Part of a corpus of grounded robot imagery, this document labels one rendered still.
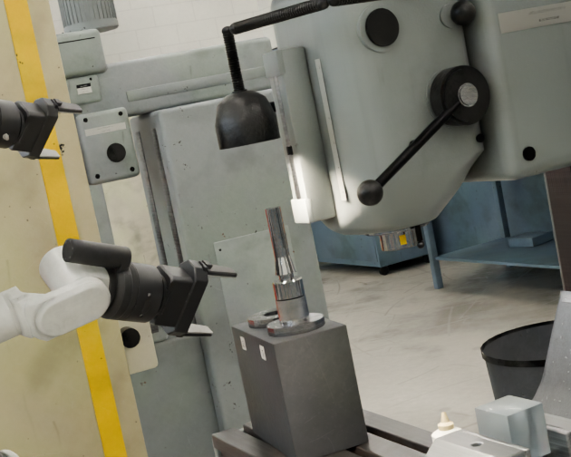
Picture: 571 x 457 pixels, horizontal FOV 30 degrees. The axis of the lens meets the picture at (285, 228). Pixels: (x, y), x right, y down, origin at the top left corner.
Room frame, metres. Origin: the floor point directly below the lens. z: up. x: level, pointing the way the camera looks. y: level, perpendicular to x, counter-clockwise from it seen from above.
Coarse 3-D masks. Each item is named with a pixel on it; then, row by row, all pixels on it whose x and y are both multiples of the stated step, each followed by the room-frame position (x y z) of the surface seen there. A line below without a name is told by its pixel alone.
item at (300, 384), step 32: (256, 320) 1.70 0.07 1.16; (320, 320) 1.61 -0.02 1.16; (256, 352) 1.65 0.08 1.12; (288, 352) 1.57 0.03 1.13; (320, 352) 1.58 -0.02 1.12; (256, 384) 1.68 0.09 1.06; (288, 384) 1.56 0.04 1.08; (320, 384) 1.58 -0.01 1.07; (352, 384) 1.59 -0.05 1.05; (256, 416) 1.72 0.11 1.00; (288, 416) 1.56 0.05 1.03; (320, 416) 1.57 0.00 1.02; (352, 416) 1.59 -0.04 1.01; (288, 448) 1.59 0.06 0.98; (320, 448) 1.57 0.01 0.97
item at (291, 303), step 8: (288, 288) 1.61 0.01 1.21; (296, 288) 1.62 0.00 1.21; (304, 288) 1.63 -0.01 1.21; (280, 296) 1.62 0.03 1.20; (288, 296) 1.61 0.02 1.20; (296, 296) 1.61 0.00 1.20; (304, 296) 1.63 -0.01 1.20; (280, 304) 1.62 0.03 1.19; (288, 304) 1.61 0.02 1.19; (296, 304) 1.61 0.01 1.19; (304, 304) 1.62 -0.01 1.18; (280, 312) 1.62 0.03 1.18; (288, 312) 1.61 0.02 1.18; (296, 312) 1.61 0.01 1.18; (304, 312) 1.62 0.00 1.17; (280, 320) 1.63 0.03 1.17; (288, 320) 1.61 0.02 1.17; (296, 320) 1.61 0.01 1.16; (304, 320) 1.62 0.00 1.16
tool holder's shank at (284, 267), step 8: (272, 208) 1.63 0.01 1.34; (280, 208) 1.63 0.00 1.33; (272, 216) 1.62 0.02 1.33; (280, 216) 1.63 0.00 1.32; (272, 224) 1.62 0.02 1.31; (280, 224) 1.63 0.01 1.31; (272, 232) 1.63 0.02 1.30; (280, 232) 1.63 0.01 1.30; (272, 240) 1.63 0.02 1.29; (280, 240) 1.62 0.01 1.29; (280, 248) 1.62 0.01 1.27; (288, 248) 1.63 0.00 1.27; (280, 256) 1.62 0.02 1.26; (288, 256) 1.63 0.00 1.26; (280, 264) 1.62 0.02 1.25; (288, 264) 1.62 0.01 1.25; (280, 272) 1.62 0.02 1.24; (288, 272) 1.62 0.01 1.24; (280, 280) 1.63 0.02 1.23
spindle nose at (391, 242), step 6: (390, 234) 1.34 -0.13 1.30; (396, 234) 1.34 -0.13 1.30; (402, 234) 1.34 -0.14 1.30; (408, 234) 1.34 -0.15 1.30; (414, 234) 1.35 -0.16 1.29; (384, 240) 1.35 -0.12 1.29; (390, 240) 1.34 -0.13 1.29; (396, 240) 1.34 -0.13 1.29; (408, 240) 1.34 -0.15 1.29; (414, 240) 1.35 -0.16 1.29; (384, 246) 1.35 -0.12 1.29; (390, 246) 1.34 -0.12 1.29; (396, 246) 1.34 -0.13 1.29; (402, 246) 1.34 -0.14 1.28; (408, 246) 1.34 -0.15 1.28
